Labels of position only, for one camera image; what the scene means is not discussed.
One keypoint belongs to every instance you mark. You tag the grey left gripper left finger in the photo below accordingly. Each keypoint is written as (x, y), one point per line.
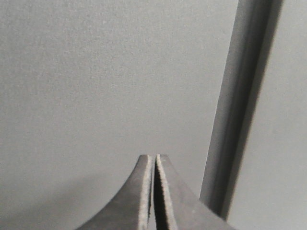
(129, 209)

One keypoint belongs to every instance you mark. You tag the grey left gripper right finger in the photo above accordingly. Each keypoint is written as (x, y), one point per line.
(175, 205)

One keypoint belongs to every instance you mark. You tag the white fridge door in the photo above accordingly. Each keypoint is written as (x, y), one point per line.
(86, 86)

